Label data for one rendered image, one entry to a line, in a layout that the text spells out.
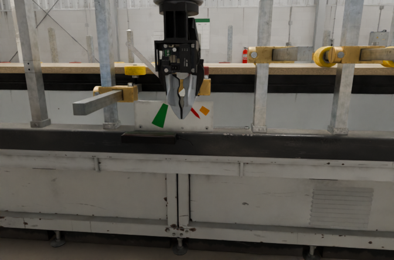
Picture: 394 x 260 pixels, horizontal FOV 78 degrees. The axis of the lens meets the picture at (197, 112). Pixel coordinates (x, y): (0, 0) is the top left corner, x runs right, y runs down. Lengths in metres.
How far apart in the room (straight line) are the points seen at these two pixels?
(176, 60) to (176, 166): 0.53
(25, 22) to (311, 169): 1.05
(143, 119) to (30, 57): 0.42
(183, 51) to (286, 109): 0.70
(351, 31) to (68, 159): 1.02
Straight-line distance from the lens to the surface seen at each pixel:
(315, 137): 0.85
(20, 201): 1.58
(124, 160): 0.94
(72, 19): 9.23
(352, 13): 0.87
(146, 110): 0.82
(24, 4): 0.99
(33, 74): 0.98
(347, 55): 0.85
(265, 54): 0.78
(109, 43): 0.86
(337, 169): 0.97
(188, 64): 0.42
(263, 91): 0.79
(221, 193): 1.19
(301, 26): 8.32
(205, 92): 0.77
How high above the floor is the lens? 0.94
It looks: 13 degrees down
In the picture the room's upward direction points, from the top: straight up
